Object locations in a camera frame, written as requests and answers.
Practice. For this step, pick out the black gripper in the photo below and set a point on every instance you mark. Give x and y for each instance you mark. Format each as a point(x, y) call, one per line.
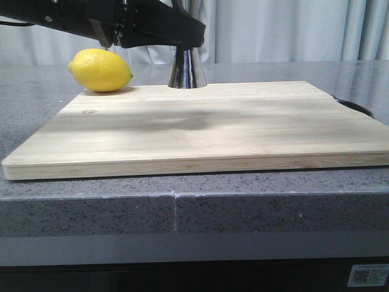
point(90, 19)

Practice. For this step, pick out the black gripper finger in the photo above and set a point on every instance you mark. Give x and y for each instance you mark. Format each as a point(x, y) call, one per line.
point(148, 23)

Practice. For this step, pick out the steel cocktail jigger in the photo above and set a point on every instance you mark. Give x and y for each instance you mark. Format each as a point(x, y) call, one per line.
point(187, 70)

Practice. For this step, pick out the yellow lemon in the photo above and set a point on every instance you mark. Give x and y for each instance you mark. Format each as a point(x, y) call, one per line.
point(100, 70)

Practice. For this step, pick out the grey curtain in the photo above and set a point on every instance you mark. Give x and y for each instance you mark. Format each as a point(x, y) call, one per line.
point(242, 32)

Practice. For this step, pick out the wooden cutting board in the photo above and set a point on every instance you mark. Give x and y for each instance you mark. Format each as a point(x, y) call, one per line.
point(224, 127)

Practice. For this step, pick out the white QR code sticker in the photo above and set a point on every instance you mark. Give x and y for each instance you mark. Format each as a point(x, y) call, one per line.
point(368, 275)

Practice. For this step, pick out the black cutting board handle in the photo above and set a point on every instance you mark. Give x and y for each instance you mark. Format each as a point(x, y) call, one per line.
point(354, 106)

